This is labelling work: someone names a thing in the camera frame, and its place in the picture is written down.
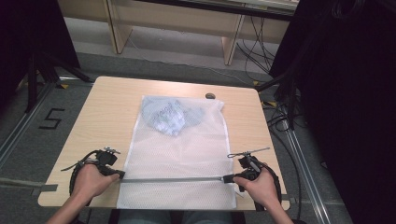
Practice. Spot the grey floor tape strip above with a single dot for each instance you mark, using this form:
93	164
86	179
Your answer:
28	186

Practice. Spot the person's legs in jeans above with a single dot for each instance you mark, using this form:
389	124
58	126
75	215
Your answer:
174	217

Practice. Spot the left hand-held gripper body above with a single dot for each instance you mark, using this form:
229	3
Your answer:
106	160

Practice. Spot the grey printed garment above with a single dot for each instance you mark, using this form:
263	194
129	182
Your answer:
169	116

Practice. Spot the person's left hand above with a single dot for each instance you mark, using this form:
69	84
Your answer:
90	186

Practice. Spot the black metal stand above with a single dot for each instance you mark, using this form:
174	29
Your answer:
291	93
32	81

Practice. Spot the light wooden desk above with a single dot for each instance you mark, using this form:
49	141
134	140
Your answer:
174	21

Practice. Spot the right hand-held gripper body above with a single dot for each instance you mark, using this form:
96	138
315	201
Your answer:
250	169

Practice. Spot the white mesh laundry bag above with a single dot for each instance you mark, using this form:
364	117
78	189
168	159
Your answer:
180	155

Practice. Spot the grey table grommet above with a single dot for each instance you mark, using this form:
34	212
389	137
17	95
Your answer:
210	95

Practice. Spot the black curtain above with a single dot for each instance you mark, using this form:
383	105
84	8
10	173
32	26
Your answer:
28	37
348	93

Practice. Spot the person's right hand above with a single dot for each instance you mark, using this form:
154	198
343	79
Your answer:
263	189

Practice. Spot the metal floor rail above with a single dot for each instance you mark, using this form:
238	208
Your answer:
306	177
21	127

